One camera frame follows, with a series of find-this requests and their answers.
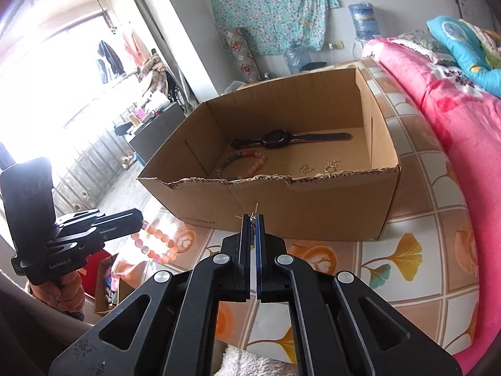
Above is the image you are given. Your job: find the pink floral blanket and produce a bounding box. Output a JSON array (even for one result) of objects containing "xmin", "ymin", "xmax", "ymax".
[{"xmin": 362, "ymin": 37, "xmax": 501, "ymax": 373}]

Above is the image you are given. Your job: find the metal coat rack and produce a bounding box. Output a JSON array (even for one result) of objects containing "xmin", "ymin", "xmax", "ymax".
[{"xmin": 93, "ymin": 0, "xmax": 118, "ymax": 34}]

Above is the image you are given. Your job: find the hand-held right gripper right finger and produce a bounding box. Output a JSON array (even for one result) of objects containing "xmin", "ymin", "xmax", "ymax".
[{"xmin": 256, "ymin": 213, "xmax": 463, "ymax": 376}]

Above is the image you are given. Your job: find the blue printed pillow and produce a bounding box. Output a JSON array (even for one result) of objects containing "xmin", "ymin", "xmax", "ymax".
[{"xmin": 426, "ymin": 16, "xmax": 501, "ymax": 97}]

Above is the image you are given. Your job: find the orange bead bracelet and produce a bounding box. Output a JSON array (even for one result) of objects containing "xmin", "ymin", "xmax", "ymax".
[{"xmin": 131, "ymin": 220, "xmax": 181, "ymax": 266}]

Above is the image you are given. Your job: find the grey red-patterned pillow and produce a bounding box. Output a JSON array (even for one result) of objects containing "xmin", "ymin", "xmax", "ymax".
[{"xmin": 220, "ymin": 27, "xmax": 262, "ymax": 84}]

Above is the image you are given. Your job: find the white plastic bag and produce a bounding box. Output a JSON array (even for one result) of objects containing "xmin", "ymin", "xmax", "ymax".
[{"xmin": 225, "ymin": 80, "xmax": 255, "ymax": 95}]

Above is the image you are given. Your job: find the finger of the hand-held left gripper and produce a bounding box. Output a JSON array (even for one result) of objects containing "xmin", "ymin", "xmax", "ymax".
[
  {"xmin": 47, "ymin": 223, "xmax": 142, "ymax": 251},
  {"xmin": 55, "ymin": 209, "xmax": 143, "ymax": 236}
]

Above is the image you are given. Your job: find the metal balcony railing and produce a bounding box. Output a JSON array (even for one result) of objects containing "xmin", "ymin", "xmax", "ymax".
[{"xmin": 51, "ymin": 131, "xmax": 132, "ymax": 214}]

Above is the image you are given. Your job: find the grey lace pillow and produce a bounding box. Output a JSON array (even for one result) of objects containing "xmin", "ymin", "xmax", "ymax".
[{"xmin": 393, "ymin": 29, "xmax": 457, "ymax": 63}]

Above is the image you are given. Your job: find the teal floral wall cloth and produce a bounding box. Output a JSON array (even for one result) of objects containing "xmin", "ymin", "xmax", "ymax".
[{"xmin": 206, "ymin": 0, "xmax": 340, "ymax": 55}]

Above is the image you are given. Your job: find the blue water jug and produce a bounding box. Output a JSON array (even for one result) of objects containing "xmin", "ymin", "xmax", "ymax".
[{"xmin": 348, "ymin": 3, "xmax": 382, "ymax": 42}]

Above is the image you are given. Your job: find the white fluffy towel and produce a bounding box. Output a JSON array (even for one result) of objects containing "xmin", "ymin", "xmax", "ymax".
[{"xmin": 213, "ymin": 345, "xmax": 300, "ymax": 376}]

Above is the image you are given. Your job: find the dark hanging jacket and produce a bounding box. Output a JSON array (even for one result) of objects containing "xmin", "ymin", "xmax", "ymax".
[{"xmin": 96, "ymin": 39, "xmax": 121, "ymax": 84}]

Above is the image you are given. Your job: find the pink hanging garment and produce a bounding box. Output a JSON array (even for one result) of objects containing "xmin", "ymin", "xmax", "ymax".
[{"xmin": 122, "ymin": 30, "xmax": 148, "ymax": 65}]

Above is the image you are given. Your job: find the ginkgo pattern tablecloth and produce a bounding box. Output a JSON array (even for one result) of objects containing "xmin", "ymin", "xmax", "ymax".
[{"xmin": 113, "ymin": 57, "xmax": 480, "ymax": 355}]

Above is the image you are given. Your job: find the brown cardboard box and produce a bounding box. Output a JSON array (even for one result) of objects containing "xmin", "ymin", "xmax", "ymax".
[{"xmin": 137, "ymin": 66, "xmax": 402, "ymax": 241}]

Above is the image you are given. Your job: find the pink strap smartwatch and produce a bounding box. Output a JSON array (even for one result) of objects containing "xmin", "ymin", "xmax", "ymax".
[{"xmin": 231, "ymin": 130, "xmax": 352, "ymax": 150}]

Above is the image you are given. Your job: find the grey cabinet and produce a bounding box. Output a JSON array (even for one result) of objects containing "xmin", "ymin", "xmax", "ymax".
[{"xmin": 129, "ymin": 104, "xmax": 188, "ymax": 167}]

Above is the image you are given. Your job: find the pile of beige clothes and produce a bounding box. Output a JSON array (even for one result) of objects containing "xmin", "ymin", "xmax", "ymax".
[{"xmin": 136, "ymin": 49, "xmax": 177, "ymax": 100}]

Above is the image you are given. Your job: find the red gift bag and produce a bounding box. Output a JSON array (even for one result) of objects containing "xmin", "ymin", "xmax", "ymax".
[{"xmin": 83, "ymin": 248, "xmax": 108, "ymax": 297}]

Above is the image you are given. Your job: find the person's left hand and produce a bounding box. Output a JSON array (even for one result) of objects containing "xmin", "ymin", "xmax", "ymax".
[{"xmin": 31, "ymin": 272, "xmax": 85, "ymax": 322}]

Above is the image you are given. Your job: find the clear empty water jug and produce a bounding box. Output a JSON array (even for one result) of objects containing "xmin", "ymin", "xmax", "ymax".
[{"xmin": 284, "ymin": 46, "xmax": 312, "ymax": 74}]

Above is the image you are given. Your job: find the person's left forearm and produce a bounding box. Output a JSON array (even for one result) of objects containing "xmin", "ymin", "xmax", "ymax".
[{"xmin": 0, "ymin": 268, "xmax": 95, "ymax": 376}]

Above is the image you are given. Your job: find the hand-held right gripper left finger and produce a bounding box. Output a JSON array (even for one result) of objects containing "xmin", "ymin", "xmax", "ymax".
[{"xmin": 49, "ymin": 213, "xmax": 256, "ymax": 376}]

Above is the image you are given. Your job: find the multicoloured bead bracelet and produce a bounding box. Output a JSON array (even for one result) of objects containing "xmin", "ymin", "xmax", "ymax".
[{"xmin": 214, "ymin": 149, "xmax": 267, "ymax": 178}]

